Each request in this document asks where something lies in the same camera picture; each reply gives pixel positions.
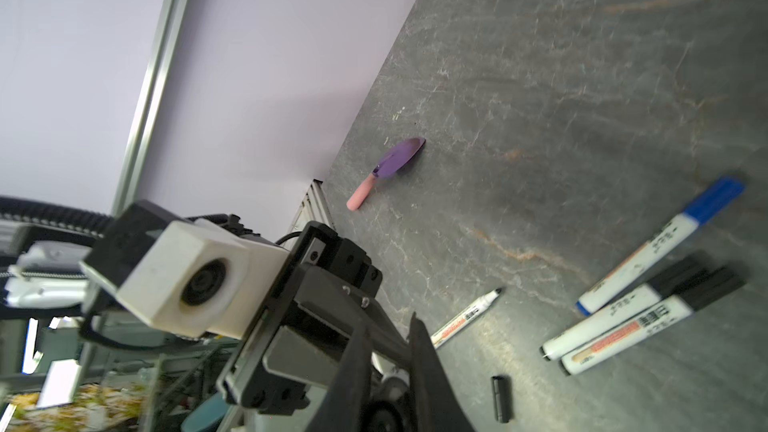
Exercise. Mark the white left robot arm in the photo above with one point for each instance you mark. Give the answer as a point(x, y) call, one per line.
point(53, 240)

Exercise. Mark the aluminium frame rail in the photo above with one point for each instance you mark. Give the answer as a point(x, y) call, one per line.
point(243, 110)

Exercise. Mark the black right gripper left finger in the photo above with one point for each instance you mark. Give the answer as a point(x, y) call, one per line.
point(343, 407)

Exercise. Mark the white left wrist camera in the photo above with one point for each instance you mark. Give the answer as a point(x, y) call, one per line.
point(182, 276)

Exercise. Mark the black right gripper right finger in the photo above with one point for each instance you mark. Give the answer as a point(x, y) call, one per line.
point(435, 405)

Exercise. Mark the white marker blue cap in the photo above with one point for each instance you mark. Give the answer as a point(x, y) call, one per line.
point(697, 213)

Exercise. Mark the pink purple small trowel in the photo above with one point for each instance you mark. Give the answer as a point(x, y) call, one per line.
point(395, 159)

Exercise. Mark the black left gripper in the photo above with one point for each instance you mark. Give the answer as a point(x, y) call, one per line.
point(326, 288)

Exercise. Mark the white marker pen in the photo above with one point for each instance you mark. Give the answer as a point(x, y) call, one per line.
point(669, 281)
point(394, 382)
point(652, 320)
point(465, 317)

